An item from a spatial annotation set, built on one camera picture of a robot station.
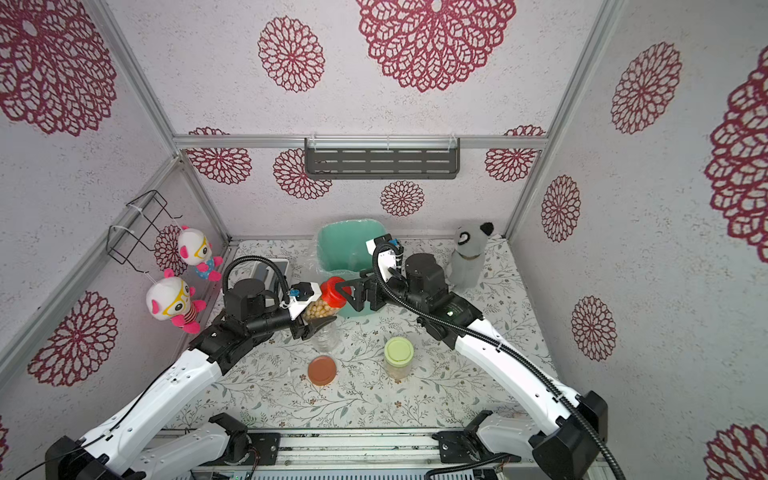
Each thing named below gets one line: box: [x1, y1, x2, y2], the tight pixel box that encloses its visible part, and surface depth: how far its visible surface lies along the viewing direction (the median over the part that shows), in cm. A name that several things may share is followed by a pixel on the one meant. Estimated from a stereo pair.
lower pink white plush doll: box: [146, 268, 207, 335], surface depth 82 cm
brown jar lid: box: [308, 355, 337, 386], surface depth 88 cm
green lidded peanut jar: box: [384, 336, 415, 381], surface depth 79 cm
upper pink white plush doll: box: [178, 225, 224, 282], surface depth 97 cm
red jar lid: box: [320, 276, 352, 308], surface depth 65 cm
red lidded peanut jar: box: [302, 284, 346, 322], surface depth 65 cm
